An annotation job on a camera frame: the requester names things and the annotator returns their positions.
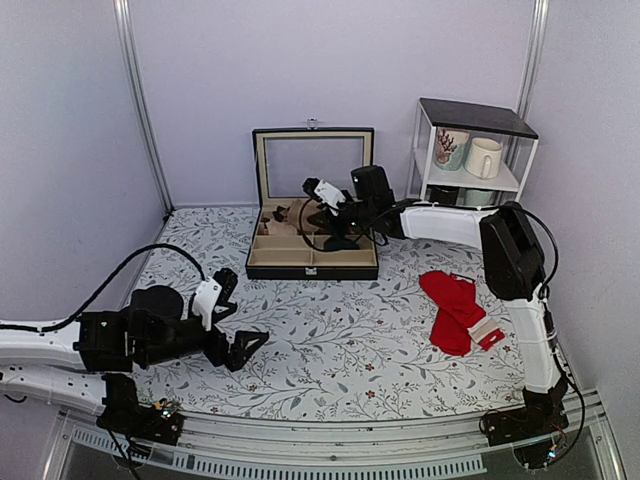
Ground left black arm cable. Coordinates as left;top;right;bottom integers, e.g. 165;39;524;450
0;243;207;334

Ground argyle patterned rolled socks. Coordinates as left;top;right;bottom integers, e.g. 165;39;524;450
273;206;290;223

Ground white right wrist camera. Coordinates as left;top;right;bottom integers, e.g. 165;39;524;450
302;178;347;209

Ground left aluminium corner post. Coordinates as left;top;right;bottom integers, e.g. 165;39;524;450
113;0;175;216

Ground white shelf rack black top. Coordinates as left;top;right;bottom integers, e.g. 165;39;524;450
406;98;540;206

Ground coral pattern mug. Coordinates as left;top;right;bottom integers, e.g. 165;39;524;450
434;127;470;171

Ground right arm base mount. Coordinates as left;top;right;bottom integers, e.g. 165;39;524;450
479;376;569;446

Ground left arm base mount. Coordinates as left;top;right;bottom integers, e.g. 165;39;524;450
96;373;184;446

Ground dark green rolled socks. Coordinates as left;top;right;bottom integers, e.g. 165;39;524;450
324;237;359;252

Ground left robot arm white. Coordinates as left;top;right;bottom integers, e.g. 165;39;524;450
1;280;269;374

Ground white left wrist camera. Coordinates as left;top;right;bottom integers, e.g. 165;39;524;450
189;268;238;331

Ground black compartment storage box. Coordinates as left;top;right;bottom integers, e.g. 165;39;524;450
245;127;379;281

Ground cream white mug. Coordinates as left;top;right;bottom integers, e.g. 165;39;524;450
464;137;503;180

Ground floral patterned table mat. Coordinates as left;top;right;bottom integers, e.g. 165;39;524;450
89;205;564;421

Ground black mug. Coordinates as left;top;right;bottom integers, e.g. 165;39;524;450
429;185;459;206

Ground tan ribbed sock pair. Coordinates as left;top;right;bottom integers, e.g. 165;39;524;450
288;199;320;235

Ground cream rolled socks left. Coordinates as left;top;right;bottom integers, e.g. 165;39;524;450
264;219;298;237

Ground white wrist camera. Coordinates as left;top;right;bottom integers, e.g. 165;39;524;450
189;268;238;331
302;178;347;209

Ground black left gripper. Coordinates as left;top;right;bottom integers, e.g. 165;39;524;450
139;313;269;371

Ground aluminium corner post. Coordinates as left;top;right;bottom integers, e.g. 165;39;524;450
517;0;550;119
113;0;175;216

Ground right aluminium corner post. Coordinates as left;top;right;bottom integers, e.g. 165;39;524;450
517;0;550;119

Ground pale green tumbler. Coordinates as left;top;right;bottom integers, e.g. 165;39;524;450
464;189;494;207

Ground red sock pair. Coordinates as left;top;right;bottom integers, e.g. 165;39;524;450
419;271;505;357

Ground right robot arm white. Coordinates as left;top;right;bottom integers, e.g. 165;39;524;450
303;166;569;396

